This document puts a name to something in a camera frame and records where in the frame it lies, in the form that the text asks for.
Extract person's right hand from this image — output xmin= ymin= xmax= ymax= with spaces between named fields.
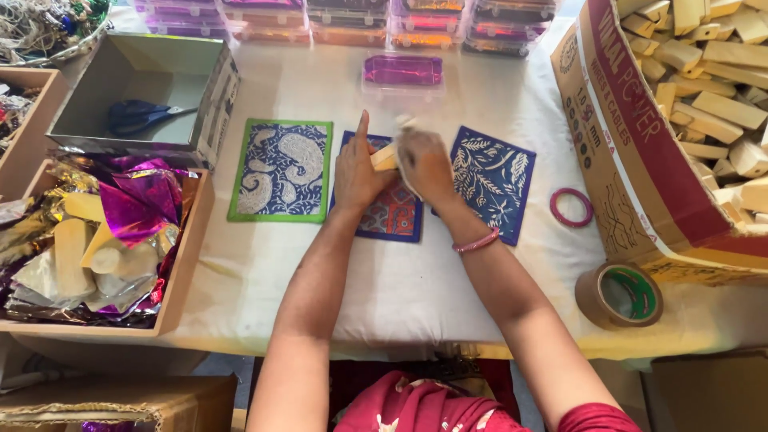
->
xmin=396 ymin=126 xmax=458 ymax=205

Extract person's red clothing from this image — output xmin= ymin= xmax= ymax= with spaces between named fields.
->
xmin=333 ymin=370 xmax=643 ymax=432

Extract stack of clear plastic boxes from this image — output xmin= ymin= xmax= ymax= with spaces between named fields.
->
xmin=131 ymin=0 xmax=562 ymax=59

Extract large carton of wooden blocks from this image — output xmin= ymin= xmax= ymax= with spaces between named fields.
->
xmin=550 ymin=0 xmax=768 ymax=287

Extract clear box with purple foil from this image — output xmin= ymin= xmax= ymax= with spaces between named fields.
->
xmin=361 ymin=53 xmax=446 ymax=100

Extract grey open cardboard box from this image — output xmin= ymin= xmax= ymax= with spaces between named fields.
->
xmin=46 ymin=32 xmax=241 ymax=172

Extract basket of threads and beads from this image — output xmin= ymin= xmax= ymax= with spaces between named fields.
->
xmin=0 ymin=0 xmax=115 ymax=68

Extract white tablecloth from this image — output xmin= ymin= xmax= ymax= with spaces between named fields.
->
xmin=57 ymin=6 xmax=768 ymax=370

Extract green-bordered paisley fabric mat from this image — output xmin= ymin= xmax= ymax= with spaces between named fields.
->
xmin=227 ymin=118 xmax=334 ymax=224

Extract wooden tray of trinkets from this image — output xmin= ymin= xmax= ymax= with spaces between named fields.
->
xmin=0 ymin=67 xmax=72 ymax=199

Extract white cloth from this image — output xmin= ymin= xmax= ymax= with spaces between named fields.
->
xmin=394 ymin=114 xmax=421 ymax=142

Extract brown cardboard box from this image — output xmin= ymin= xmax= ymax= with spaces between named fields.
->
xmin=641 ymin=351 xmax=768 ymax=432
xmin=0 ymin=375 xmax=238 ymax=432

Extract pink bangle on wrist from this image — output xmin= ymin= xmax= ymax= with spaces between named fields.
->
xmin=451 ymin=227 xmax=501 ymax=254

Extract tray of foil and wood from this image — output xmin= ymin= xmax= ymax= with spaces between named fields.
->
xmin=0 ymin=155 xmax=216 ymax=338

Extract small wooden block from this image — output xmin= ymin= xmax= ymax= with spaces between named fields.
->
xmin=370 ymin=143 xmax=399 ymax=172

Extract brown packing tape roll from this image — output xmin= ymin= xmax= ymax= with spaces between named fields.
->
xmin=574 ymin=262 xmax=664 ymax=331

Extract blue handled scissors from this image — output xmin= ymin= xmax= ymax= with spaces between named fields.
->
xmin=107 ymin=99 xmax=200 ymax=138

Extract blue red patterned fabric mat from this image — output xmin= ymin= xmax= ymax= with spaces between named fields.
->
xmin=328 ymin=131 xmax=424 ymax=244

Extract person's left hand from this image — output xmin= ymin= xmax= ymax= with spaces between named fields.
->
xmin=334 ymin=110 xmax=399 ymax=213

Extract blue leaf-print fabric mat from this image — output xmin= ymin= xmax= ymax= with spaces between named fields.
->
xmin=432 ymin=125 xmax=537 ymax=247

